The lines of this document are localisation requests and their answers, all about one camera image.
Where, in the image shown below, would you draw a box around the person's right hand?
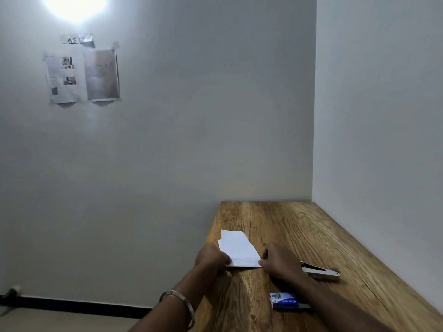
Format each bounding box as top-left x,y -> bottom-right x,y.
258,243 -> 304,280

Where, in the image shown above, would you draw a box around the person's left hand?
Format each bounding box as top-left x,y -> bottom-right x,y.
194,243 -> 232,276

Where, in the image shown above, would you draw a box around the white paper sheet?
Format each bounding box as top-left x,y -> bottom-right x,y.
217,229 -> 262,269

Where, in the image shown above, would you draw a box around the person's right forearm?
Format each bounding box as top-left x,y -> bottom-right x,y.
277,271 -> 397,332

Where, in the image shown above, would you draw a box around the person's left forearm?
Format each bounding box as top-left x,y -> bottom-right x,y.
129,264 -> 233,332

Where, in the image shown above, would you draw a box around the blue staple box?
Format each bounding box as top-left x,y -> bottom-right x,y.
269,292 -> 312,311

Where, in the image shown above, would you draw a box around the silver metal stapler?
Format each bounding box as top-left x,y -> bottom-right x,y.
300,261 -> 340,283

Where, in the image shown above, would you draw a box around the grey printed paper sheet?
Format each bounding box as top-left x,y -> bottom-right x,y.
84,41 -> 122,103

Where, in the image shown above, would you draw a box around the printed instruction sheet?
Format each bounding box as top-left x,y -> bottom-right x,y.
43,51 -> 87,105

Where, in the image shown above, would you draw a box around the small taped paper label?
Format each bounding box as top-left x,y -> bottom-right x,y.
60,33 -> 95,49

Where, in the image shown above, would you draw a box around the silver metal bracelet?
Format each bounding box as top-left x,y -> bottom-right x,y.
159,290 -> 196,330

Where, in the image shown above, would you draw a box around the black floor cable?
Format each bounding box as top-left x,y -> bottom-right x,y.
0,285 -> 153,319

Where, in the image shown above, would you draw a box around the bright round wall lamp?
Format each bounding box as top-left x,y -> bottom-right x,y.
41,0 -> 111,23

